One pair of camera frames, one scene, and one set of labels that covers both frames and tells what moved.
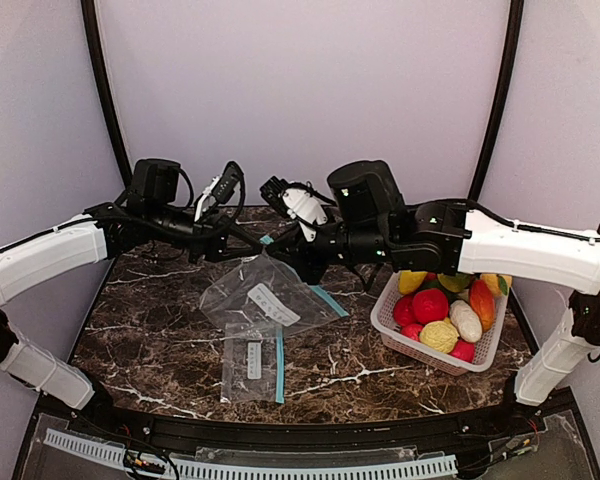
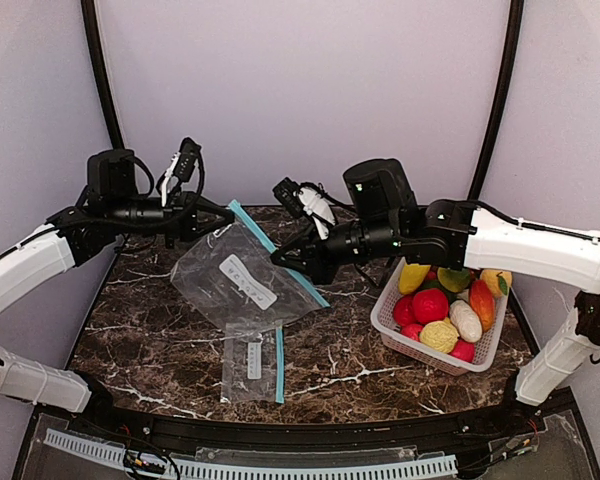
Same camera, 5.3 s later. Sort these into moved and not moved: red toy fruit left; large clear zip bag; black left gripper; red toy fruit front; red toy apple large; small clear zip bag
Moved: large clear zip bag; black left gripper
Not moved: red toy fruit front; red toy fruit left; small clear zip bag; red toy apple large
